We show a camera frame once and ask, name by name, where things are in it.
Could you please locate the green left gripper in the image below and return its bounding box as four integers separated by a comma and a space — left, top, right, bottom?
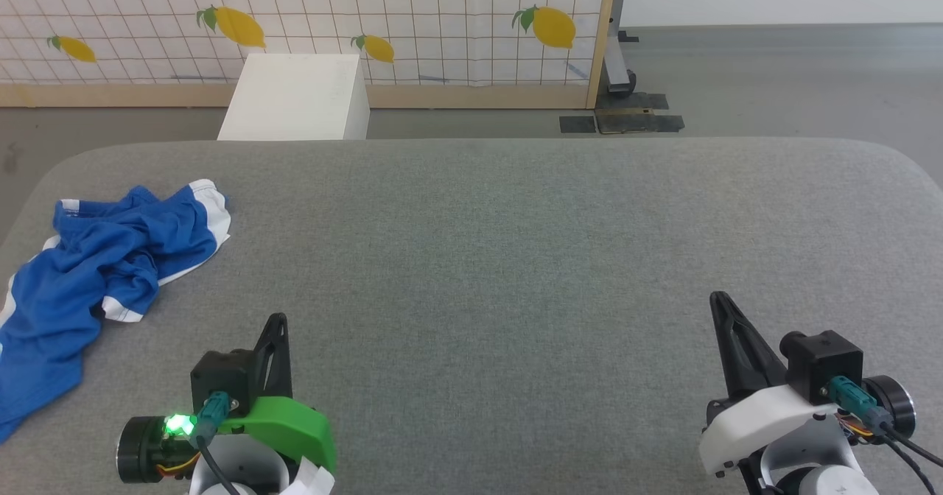
116, 313, 337, 483

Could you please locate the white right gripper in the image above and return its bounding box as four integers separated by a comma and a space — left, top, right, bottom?
698, 291, 916, 477

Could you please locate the blue white garment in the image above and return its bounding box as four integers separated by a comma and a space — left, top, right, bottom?
0, 179, 232, 444

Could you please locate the brown floor plate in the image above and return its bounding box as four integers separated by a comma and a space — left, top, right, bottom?
595, 108, 685, 136

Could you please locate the white box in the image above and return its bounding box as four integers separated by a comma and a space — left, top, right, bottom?
217, 53, 370, 141

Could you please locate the dark floor mat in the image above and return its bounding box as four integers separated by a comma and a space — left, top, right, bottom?
595, 92, 670, 110

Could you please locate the grey metal stand with caster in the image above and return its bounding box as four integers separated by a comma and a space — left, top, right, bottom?
604, 0, 640, 98

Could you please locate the lemon print partition screen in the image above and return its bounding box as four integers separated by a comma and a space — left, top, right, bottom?
0, 0, 620, 110

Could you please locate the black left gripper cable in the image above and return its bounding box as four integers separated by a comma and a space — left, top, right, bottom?
193, 392, 244, 495

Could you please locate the white left cable label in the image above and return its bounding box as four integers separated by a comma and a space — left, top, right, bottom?
282, 457, 336, 495

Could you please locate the black right motor cable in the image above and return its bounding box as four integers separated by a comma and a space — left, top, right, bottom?
880, 432, 938, 495

